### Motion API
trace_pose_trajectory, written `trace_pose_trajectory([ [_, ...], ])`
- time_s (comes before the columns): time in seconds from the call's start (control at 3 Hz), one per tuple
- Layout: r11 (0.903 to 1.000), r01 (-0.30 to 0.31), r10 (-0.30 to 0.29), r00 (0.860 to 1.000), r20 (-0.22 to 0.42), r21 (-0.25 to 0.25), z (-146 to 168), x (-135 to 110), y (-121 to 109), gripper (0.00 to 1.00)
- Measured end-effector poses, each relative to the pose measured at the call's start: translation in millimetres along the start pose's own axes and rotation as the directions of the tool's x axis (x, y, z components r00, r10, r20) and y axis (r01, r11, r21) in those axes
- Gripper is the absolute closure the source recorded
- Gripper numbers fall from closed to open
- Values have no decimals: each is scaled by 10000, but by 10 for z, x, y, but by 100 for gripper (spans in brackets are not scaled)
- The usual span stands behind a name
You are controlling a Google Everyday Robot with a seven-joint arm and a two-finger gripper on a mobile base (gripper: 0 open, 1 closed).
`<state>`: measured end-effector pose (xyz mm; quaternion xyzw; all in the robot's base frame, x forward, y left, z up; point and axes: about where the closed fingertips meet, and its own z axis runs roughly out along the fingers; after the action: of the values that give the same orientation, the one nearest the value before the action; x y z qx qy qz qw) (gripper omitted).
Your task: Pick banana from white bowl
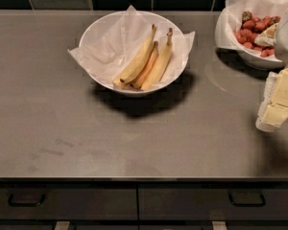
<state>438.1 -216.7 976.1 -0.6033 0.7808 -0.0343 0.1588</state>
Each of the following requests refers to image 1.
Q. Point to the white ceramic bowl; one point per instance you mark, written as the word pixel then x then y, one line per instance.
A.
pixel 96 32

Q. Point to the white bowl with strawberries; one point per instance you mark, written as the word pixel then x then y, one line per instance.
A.
pixel 227 24

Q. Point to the right dark drawer front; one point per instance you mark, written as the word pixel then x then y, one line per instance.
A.
pixel 208 204

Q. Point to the yellow banana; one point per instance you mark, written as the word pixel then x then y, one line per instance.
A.
pixel 138 81
pixel 138 62
pixel 161 63

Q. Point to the dark drawer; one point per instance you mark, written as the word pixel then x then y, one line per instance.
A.
pixel 82 204
pixel 208 204

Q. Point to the white paper liner right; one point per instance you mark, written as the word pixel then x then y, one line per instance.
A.
pixel 260 8

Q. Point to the black drawer handle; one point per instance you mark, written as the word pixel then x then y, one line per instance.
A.
pixel 247 199
pixel 23 200

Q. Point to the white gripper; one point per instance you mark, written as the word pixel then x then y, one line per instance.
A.
pixel 286 38

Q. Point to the left black drawer handle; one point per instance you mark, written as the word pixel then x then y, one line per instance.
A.
pixel 23 200

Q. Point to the right black drawer handle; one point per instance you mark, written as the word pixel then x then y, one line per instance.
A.
pixel 247 199

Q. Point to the red strawberries pile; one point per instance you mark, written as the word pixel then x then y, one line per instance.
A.
pixel 251 27

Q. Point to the left dark drawer front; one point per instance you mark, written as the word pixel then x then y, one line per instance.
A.
pixel 82 204

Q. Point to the white paper liner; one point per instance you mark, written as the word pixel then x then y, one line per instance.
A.
pixel 260 8
pixel 112 45

